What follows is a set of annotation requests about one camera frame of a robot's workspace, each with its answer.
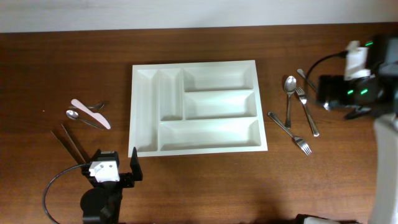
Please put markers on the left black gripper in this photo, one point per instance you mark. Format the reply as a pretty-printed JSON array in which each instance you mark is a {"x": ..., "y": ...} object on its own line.
[{"x": 128, "y": 182}]

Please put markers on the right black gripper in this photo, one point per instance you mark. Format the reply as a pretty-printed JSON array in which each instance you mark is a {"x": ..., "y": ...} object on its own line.
[{"x": 325, "y": 91}]

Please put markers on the steel fork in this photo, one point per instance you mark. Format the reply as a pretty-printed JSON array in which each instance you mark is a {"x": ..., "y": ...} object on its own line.
[
  {"x": 302, "y": 144},
  {"x": 303, "y": 99},
  {"x": 97, "y": 106}
]

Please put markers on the steel spoon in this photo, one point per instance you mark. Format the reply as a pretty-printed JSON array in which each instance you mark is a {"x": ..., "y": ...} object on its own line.
[
  {"x": 289, "y": 87},
  {"x": 304, "y": 76}
]

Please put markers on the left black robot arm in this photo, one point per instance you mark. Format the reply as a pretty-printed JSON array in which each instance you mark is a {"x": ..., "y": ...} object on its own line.
[{"x": 102, "y": 203}]

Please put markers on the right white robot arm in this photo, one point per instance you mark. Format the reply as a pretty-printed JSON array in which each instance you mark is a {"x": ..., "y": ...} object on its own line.
[{"x": 382, "y": 62}]

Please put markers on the pink plastic knife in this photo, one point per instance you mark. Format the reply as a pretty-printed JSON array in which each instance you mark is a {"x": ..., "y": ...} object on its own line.
[{"x": 97, "y": 116}]

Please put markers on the steel fork under knife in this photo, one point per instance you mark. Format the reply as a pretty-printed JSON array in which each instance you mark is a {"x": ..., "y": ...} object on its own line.
[{"x": 97, "y": 106}]

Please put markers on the white cutlery tray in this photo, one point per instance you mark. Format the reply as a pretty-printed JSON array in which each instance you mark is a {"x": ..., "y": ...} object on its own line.
[{"x": 196, "y": 108}]

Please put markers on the right metal chopstick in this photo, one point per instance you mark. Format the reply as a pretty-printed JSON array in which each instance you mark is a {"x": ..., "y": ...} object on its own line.
[{"x": 73, "y": 143}]

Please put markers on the metal chopstick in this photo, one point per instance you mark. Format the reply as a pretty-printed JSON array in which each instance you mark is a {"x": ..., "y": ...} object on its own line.
[
  {"x": 65, "y": 147},
  {"x": 73, "y": 143}
]

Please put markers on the small steel teaspoon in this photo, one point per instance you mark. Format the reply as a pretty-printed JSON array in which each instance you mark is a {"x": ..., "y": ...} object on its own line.
[{"x": 74, "y": 115}]

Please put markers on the left metal chopstick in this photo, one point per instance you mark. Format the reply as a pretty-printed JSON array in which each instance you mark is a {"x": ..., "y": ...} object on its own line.
[{"x": 65, "y": 147}]

